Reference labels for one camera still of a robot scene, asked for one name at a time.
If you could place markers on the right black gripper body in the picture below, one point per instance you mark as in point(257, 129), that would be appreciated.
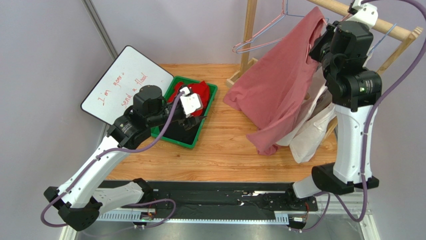
point(319, 44)

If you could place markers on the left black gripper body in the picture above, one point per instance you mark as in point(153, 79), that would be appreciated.
point(184, 121)

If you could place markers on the pink t shirt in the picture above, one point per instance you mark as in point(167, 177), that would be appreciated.
point(272, 91)

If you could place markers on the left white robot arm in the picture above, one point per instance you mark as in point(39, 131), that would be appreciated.
point(81, 200)

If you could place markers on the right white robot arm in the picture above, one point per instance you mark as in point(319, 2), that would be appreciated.
point(342, 52)

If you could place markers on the black t shirt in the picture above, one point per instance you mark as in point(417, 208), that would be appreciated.
point(178, 135)

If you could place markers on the red t shirt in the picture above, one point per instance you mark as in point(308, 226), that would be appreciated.
point(200, 88)

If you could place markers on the white shirt on pink hanger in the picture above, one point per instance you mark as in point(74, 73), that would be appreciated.
point(314, 115)

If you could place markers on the blue hanger holding shirt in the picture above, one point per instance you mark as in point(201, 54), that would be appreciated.
point(372, 49)

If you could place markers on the white shirt on blue hanger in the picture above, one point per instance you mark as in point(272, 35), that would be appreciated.
point(303, 153)

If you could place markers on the white whiteboard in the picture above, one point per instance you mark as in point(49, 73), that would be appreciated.
point(115, 90)

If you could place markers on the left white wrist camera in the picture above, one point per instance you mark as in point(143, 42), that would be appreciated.
point(190, 101)

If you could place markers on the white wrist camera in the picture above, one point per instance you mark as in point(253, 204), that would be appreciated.
point(365, 13)
point(190, 101)

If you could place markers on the pink wire hanger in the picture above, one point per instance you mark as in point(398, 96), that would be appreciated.
point(243, 47)

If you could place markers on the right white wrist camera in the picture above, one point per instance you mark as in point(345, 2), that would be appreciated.
point(365, 13)

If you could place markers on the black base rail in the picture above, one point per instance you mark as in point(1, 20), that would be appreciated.
point(243, 203)

